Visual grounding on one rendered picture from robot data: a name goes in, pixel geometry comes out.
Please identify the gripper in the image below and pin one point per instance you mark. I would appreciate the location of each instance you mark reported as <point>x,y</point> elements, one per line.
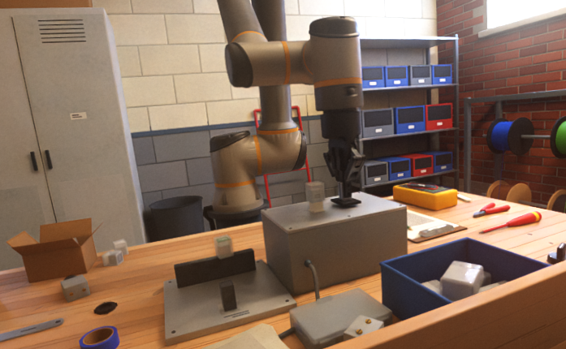
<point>340,123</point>

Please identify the green legend cap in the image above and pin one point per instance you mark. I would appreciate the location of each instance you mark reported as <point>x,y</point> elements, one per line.
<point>224,247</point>

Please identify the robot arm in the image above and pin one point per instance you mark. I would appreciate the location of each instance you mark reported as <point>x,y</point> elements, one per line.
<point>273,63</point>

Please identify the white blank cap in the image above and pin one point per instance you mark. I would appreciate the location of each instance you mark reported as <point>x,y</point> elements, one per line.
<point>315,191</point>

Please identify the grey storage bin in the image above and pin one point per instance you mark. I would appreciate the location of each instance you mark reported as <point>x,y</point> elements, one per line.
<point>375,173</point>
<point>419,75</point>
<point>377,122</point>

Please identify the blue storage bin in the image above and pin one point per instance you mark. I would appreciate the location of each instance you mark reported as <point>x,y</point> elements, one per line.
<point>409,119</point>
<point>373,76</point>
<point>441,161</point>
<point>441,74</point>
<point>396,75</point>
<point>399,168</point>

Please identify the red storage bin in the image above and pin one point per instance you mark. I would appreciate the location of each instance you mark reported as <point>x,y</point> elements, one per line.
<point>422,164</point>
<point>439,116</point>

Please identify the yellow multimeter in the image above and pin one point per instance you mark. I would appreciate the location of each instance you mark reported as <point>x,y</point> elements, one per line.
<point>425,197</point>

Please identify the brown clipboard with paper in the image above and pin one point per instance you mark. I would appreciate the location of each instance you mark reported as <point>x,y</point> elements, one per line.
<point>433,227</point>

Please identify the grey spool rack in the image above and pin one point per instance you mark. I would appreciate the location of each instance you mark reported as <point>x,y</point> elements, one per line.
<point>467,145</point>

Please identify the small white card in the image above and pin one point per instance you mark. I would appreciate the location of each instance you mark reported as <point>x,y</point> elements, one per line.
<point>464,197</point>

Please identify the grey shelf unit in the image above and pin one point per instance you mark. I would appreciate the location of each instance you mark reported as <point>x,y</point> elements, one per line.
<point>408,43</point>

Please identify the blue parts tray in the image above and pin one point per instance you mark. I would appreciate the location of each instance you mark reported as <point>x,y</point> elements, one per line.
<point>408,290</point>

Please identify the grey rounded block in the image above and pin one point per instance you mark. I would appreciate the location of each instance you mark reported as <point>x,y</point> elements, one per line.
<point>462,281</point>
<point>493,283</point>
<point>432,286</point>

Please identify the flat grey box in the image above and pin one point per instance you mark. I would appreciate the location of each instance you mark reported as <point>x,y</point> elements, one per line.
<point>331,315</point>

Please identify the red pliers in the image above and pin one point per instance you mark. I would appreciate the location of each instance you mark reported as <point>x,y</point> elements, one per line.
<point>496,209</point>

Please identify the small white terminal box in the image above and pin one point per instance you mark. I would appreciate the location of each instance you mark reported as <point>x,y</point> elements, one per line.
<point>362,327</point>

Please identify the dark grey waste bin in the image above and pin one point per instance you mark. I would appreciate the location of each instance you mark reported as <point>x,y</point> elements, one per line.
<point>176,218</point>

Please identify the red yellow screwdriver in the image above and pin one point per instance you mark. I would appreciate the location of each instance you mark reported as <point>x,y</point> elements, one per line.
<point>520,221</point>

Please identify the beige book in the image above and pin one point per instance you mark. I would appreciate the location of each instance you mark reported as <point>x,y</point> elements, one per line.
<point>253,339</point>

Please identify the small black clamp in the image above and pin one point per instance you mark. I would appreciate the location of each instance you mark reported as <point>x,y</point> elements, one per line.
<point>560,254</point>

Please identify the small white cube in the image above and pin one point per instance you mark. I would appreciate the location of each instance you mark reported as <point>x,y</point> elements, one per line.
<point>112,257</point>
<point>121,246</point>

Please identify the window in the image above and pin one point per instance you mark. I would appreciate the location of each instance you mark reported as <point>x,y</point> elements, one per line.
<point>530,12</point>

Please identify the grey steel cabinet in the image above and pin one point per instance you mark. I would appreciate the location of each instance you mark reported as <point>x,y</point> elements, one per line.
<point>69,145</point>

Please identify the black oval disc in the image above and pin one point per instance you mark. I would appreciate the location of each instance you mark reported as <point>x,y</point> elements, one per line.
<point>105,307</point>

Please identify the small grey junction box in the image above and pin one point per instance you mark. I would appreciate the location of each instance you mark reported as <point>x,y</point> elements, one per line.
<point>75,288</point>

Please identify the open cardboard box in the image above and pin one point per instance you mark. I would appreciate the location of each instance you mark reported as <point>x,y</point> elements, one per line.
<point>55,256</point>

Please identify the blue tape roll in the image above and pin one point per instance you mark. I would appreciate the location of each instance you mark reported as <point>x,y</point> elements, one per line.
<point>91,341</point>

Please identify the grey enclosure box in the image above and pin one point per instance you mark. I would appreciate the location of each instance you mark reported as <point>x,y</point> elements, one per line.
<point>336,252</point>

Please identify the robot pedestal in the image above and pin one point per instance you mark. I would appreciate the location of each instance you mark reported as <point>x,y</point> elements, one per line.
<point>229,219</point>

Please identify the black rail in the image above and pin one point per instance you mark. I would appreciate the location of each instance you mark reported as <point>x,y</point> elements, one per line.
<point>214,269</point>

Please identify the dark grey parking post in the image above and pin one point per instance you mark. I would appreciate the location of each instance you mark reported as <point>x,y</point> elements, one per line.
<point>228,295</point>

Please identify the grey base plate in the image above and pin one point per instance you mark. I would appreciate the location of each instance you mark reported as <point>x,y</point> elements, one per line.
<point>200,315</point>

